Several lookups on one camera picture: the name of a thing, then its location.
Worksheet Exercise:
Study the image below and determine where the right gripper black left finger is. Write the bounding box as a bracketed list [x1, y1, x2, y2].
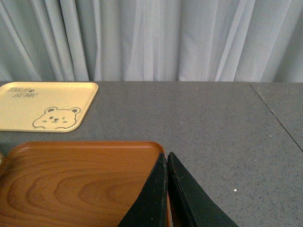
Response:
[118, 153, 168, 227]

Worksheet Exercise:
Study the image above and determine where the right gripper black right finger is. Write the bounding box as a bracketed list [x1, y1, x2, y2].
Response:
[168, 152, 237, 227]

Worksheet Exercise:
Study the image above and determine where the brown wood-grain tray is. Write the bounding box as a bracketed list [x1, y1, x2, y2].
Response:
[0, 141, 164, 227]

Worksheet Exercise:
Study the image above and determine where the yellow bear tray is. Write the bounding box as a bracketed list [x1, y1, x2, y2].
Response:
[0, 82, 98, 133]

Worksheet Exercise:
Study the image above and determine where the grey curtain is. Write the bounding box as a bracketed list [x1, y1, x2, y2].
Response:
[0, 0, 303, 82]

